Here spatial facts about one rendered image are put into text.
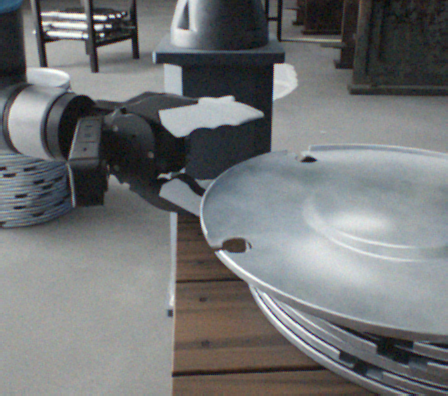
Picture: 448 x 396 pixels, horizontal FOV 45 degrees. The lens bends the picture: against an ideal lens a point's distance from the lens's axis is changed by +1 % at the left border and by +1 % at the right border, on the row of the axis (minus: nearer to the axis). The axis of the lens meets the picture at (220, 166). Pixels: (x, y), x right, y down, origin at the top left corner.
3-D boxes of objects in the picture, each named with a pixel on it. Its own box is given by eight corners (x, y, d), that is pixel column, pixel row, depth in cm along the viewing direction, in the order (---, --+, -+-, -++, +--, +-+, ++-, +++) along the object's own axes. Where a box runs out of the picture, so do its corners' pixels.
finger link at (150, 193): (214, 183, 50) (138, 137, 51) (207, 190, 49) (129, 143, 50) (196, 220, 52) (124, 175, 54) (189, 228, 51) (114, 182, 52)
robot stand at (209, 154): (164, 316, 92) (152, 52, 75) (174, 258, 109) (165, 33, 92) (273, 317, 92) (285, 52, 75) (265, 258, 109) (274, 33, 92)
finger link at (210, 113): (268, 72, 49) (183, 96, 53) (248, 86, 44) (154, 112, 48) (278, 104, 49) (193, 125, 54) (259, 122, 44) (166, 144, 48)
